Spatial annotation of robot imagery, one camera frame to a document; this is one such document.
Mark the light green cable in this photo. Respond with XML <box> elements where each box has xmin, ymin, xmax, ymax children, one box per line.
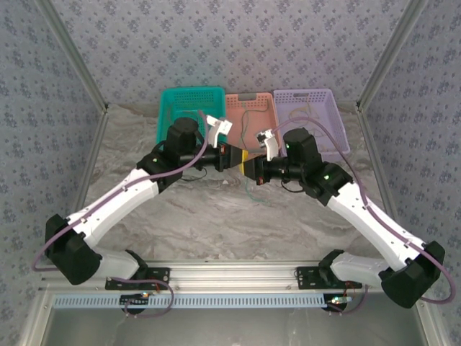
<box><xmin>243</xmin><ymin>175</ymin><xmax>274</xmax><ymax>208</ymax></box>

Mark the dark green cable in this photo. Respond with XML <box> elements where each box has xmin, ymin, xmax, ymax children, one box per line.
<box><xmin>240</xmin><ymin>106</ymin><xmax>254</xmax><ymax>146</ymax></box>

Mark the teal perforated plastic basket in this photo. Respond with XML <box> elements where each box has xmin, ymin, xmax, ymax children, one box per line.
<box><xmin>156</xmin><ymin>85</ymin><xmax>228</xmax><ymax>152</ymax></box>

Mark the pink perforated plastic basket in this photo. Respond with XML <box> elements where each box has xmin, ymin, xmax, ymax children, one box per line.
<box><xmin>225</xmin><ymin>92</ymin><xmax>282</xmax><ymax>161</ymax></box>

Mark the lilac perforated plastic basket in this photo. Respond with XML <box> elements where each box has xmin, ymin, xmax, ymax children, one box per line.
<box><xmin>272</xmin><ymin>88</ymin><xmax>352</xmax><ymax>156</ymax></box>

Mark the small black controller board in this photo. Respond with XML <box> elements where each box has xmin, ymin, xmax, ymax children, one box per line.
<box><xmin>325</xmin><ymin>294</ymin><xmax>353</xmax><ymax>314</ymax></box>
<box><xmin>120</xmin><ymin>292</ymin><xmax>151</xmax><ymax>315</ymax></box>

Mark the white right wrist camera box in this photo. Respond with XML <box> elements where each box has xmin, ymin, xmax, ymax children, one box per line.
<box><xmin>254</xmin><ymin>129</ymin><xmax>281</xmax><ymax>162</ymax></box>

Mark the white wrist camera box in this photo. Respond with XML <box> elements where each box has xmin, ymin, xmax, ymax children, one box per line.
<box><xmin>205</xmin><ymin>114</ymin><xmax>234</xmax><ymax>148</ymax></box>
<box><xmin>254</xmin><ymin>129</ymin><xmax>281</xmax><ymax>162</ymax></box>

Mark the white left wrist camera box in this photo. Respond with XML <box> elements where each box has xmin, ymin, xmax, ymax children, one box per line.
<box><xmin>205</xmin><ymin>114</ymin><xmax>234</xmax><ymax>148</ymax></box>

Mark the thin black left gripper wire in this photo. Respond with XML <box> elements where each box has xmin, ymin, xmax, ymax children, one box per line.
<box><xmin>179</xmin><ymin>166</ymin><xmax>209</xmax><ymax>182</ymax></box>

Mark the thin black gripper wire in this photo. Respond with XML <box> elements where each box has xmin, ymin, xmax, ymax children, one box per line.
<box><xmin>179</xmin><ymin>166</ymin><xmax>209</xmax><ymax>182</ymax></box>
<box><xmin>279</xmin><ymin>179</ymin><xmax>308</xmax><ymax>195</ymax></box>

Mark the thin black right gripper wire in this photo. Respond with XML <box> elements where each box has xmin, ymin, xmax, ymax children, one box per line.
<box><xmin>279</xmin><ymin>179</ymin><xmax>308</xmax><ymax>195</ymax></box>

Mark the aluminium side rail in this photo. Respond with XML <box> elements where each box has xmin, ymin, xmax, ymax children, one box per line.
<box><xmin>356</xmin><ymin>106</ymin><xmax>446</xmax><ymax>346</ymax></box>
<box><xmin>17</xmin><ymin>107</ymin><xmax>111</xmax><ymax>346</ymax></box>

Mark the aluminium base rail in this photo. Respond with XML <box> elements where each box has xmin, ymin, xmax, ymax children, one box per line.
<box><xmin>40</xmin><ymin>259</ymin><xmax>426</xmax><ymax>293</ymax></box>

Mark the aluminium corner post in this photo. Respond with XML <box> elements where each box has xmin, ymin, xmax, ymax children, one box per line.
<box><xmin>354</xmin><ymin>0</ymin><xmax>429</xmax><ymax>112</ymax></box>
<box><xmin>35</xmin><ymin>0</ymin><xmax>110</xmax><ymax>115</ymax></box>

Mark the grey slotted cable duct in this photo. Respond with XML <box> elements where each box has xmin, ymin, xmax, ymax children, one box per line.
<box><xmin>53</xmin><ymin>292</ymin><xmax>328</xmax><ymax>310</ymax></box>

